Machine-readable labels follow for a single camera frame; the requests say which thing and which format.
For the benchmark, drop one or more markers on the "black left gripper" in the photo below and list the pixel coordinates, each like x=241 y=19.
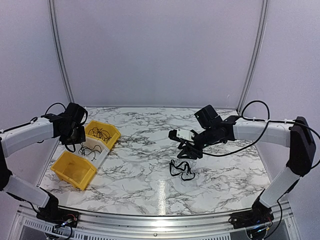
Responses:
x=81 y=138

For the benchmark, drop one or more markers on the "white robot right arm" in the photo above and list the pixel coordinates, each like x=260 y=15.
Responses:
x=293 y=134

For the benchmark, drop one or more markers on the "right aluminium corner post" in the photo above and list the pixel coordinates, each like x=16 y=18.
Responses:
x=261 y=27

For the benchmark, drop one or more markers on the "white bin middle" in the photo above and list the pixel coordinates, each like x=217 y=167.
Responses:
x=93 y=150

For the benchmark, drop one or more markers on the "aluminium front rail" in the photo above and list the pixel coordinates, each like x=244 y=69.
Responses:
x=107 y=226

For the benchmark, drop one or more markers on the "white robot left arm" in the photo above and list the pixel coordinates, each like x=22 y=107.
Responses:
x=25 y=147

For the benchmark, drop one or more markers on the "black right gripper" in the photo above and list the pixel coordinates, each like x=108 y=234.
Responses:
x=189 y=150

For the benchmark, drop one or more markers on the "left aluminium corner post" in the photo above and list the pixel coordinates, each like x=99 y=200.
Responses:
x=59 y=50

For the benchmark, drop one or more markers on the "yellow bin near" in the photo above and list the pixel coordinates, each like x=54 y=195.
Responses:
x=73 y=169

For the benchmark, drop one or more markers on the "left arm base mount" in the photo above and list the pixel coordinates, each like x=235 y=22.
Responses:
x=59 y=216

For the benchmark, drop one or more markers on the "aluminium corner post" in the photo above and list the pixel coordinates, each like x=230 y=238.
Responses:
x=261 y=27
x=59 y=50

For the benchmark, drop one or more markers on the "yellow bin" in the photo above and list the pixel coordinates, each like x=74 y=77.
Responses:
x=108 y=134
x=73 y=169

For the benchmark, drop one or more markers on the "yellow bin far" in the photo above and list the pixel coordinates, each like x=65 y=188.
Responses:
x=108 y=134

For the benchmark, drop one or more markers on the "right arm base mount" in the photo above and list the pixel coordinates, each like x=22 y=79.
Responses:
x=258 y=214

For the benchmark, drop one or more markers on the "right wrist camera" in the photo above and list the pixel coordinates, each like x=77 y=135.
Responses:
x=181 y=134

